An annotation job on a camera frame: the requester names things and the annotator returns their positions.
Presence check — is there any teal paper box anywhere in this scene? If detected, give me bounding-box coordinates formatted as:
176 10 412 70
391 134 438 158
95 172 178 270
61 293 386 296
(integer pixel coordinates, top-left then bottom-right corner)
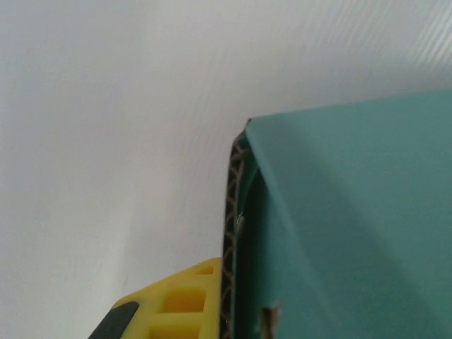
220 88 452 339

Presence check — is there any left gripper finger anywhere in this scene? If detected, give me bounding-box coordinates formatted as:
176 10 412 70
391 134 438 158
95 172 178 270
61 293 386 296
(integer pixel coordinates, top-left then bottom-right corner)
91 257 224 339

